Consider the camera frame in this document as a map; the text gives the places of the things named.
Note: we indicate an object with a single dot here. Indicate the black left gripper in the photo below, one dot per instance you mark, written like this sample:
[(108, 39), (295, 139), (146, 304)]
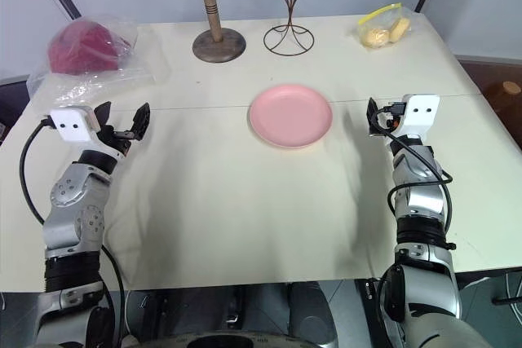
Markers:
[(115, 141)]

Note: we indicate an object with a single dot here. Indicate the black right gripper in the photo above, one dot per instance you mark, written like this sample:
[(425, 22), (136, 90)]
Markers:
[(388, 120)]

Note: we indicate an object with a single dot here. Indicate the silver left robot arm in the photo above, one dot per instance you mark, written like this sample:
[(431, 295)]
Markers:
[(69, 189)]

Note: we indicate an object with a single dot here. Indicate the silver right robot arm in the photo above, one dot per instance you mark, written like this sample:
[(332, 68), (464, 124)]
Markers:
[(420, 201)]

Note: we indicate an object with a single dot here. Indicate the pink round plate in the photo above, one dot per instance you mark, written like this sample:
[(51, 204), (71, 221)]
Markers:
[(289, 115)]

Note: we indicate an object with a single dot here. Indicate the dark red hat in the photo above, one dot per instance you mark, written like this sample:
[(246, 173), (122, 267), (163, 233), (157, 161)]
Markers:
[(83, 48)]

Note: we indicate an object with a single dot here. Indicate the clear crinkled plastic bag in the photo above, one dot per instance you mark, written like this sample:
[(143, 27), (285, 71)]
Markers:
[(130, 38)]

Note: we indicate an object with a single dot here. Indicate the clear zip bag yellow seal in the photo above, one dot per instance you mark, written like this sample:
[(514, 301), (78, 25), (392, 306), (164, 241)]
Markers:
[(377, 18)]

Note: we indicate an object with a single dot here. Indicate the black object beside table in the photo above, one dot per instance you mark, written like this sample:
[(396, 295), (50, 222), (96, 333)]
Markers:
[(10, 107)]

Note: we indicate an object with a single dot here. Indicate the brown wooden furniture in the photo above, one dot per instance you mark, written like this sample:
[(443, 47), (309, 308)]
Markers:
[(495, 79)]

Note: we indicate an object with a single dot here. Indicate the cream tablecloth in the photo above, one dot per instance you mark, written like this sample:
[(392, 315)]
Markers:
[(228, 201)]

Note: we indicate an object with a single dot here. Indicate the dark wooden hat stand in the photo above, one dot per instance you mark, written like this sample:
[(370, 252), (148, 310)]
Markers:
[(212, 7)]

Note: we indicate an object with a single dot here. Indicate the dark grey rounded shape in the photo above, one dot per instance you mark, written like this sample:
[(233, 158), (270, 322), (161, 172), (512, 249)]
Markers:
[(312, 315)]

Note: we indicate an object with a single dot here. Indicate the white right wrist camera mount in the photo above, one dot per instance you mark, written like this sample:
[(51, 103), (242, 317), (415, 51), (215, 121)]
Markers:
[(420, 117)]

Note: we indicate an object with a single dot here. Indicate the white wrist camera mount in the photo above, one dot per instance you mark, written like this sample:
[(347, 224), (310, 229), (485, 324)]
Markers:
[(420, 117), (75, 124)]

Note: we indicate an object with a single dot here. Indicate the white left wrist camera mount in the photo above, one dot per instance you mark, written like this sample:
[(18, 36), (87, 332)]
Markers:
[(75, 124)]

